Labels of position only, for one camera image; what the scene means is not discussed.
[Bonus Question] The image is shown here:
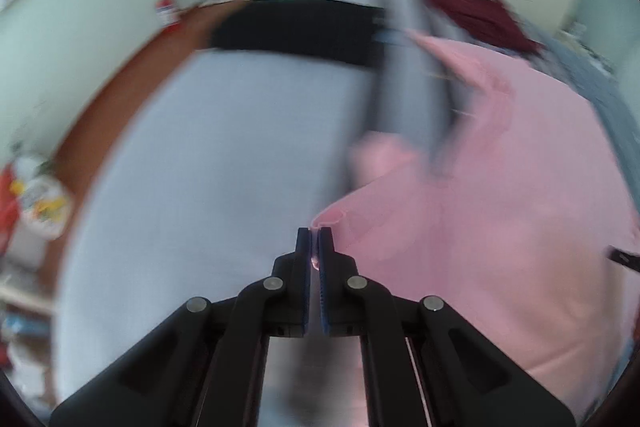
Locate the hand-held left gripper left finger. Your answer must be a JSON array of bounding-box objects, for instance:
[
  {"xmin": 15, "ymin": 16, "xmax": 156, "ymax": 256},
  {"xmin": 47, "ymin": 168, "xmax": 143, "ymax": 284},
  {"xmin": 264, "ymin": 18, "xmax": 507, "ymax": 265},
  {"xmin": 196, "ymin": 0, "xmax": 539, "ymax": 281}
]
[{"xmin": 50, "ymin": 227, "xmax": 313, "ymax": 427}]

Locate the grey striped duvet cover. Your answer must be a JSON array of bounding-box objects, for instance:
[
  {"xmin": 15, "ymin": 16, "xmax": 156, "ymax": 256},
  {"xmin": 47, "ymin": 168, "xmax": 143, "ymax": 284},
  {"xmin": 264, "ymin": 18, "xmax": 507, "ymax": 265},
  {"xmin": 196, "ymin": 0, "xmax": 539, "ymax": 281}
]
[{"xmin": 357, "ymin": 0, "xmax": 640, "ymax": 188}]

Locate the maroon garment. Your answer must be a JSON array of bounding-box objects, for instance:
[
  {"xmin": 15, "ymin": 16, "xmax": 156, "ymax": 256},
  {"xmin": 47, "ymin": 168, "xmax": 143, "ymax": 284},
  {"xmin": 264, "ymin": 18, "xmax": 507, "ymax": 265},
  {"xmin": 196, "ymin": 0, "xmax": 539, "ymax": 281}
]
[{"xmin": 422, "ymin": 0, "xmax": 546, "ymax": 55}]

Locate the red fire extinguisher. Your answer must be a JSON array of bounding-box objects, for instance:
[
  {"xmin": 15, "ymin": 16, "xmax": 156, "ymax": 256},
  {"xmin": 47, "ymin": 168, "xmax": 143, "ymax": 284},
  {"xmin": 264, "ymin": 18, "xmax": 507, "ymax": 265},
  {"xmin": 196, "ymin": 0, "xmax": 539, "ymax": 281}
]
[{"xmin": 154, "ymin": 0, "xmax": 181, "ymax": 28}]

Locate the white bed sheet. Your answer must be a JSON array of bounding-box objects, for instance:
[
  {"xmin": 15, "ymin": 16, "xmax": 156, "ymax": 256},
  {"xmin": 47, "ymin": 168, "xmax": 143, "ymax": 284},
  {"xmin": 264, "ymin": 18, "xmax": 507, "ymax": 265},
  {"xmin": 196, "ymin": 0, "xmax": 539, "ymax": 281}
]
[{"xmin": 52, "ymin": 0, "xmax": 401, "ymax": 427}]

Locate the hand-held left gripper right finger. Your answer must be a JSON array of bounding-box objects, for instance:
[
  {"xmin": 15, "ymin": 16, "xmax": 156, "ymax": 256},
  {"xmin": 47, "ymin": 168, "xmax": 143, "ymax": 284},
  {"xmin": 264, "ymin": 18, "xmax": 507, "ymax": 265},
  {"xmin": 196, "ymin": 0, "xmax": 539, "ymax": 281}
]
[{"xmin": 318, "ymin": 227, "xmax": 576, "ymax": 427}]

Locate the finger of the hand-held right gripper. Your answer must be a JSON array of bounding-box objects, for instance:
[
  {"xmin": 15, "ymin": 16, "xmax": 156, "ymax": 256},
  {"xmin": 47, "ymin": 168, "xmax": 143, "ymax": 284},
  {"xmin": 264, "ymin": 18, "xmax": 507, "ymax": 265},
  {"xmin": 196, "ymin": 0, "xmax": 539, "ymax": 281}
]
[{"xmin": 607, "ymin": 244, "xmax": 640, "ymax": 273}]

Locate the pink printed t-shirt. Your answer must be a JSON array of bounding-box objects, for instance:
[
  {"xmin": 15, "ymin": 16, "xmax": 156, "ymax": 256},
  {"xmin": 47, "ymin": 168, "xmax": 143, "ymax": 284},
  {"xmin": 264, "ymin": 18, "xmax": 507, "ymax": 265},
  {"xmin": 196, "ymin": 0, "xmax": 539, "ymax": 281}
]
[{"xmin": 310, "ymin": 32, "xmax": 640, "ymax": 408}]

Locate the white detergent bottle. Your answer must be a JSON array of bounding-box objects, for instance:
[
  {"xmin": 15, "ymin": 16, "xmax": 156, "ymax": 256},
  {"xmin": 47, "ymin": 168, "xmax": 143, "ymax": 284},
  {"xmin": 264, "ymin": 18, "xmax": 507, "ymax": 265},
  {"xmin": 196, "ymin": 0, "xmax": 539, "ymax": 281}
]
[{"xmin": 17, "ymin": 174, "xmax": 71, "ymax": 238}]

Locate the black garment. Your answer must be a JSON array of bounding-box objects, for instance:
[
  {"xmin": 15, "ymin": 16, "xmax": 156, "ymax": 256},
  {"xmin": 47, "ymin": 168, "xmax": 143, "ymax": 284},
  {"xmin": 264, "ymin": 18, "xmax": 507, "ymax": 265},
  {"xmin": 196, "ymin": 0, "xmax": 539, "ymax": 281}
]
[{"xmin": 209, "ymin": 0, "xmax": 388, "ymax": 70}]

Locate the white plastic bag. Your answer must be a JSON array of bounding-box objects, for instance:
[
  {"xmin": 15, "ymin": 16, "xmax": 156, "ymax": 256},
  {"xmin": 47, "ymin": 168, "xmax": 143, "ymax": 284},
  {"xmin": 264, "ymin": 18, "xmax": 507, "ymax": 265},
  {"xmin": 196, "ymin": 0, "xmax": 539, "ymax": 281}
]
[{"xmin": 12, "ymin": 154, "xmax": 43, "ymax": 180}]

